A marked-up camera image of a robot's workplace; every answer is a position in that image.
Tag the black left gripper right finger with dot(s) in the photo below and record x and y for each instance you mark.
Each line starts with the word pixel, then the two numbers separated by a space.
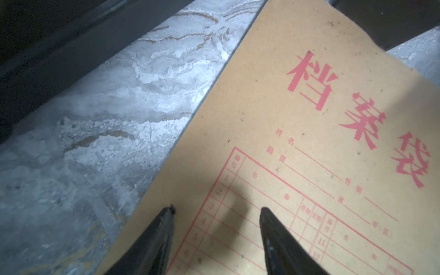
pixel 283 254

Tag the small black box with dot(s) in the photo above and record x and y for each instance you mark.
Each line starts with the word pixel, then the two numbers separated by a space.
pixel 390 23

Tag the brown file bag stack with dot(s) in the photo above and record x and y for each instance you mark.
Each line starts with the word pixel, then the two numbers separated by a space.
pixel 312 120

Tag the black plastic tool case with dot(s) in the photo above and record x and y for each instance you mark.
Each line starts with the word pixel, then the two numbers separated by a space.
pixel 46 46

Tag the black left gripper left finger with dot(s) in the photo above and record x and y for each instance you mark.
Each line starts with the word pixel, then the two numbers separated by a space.
pixel 149 254

